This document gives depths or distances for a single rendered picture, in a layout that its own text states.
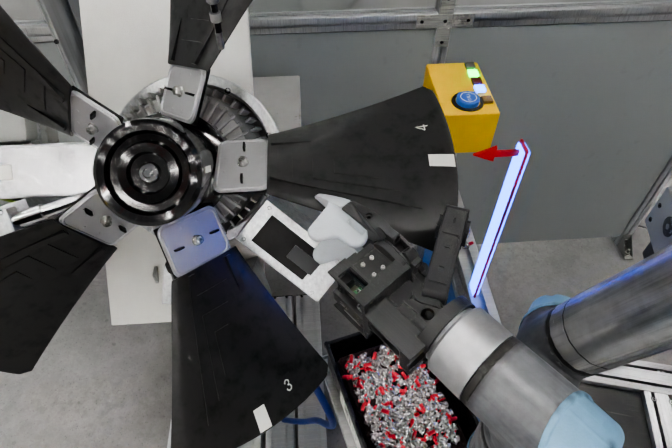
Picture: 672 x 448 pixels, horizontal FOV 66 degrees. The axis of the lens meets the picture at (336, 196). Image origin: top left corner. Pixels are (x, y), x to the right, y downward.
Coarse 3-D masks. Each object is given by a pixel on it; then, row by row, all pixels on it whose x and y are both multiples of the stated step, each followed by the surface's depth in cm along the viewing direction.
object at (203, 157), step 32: (128, 128) 55; (160, 128) 55; (192, 128) 62; (96, 160) 55; (128, 160) 56; (160, 160) 57; (192, 160) 56; (128, 192) 56; (160, 192) 56; (192, 192) 56; (160, 224) 57
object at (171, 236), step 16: (208, 208) 66; (176, 224) 62; (192, 224) 64; (208, 224) 66; (160, 240) 60; (176, 240) 62; (208, 240) 65; (224, 240) 67; (176, 256) 61; (192, 256) 63; (208, 256) 65; (176, 272) 61
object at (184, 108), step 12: (168, 72) 64; (180, 72) 62; (192, 72) 60; (204, 72) 58; (168, 84) 64; (180, 84) 62; (192, 84) 60; (168, 96) 64; (192, 96) 59; (168, 108) 63; (180, 108) 61; (192, 108) 59; (180, 120) 61; (192, 120) 59
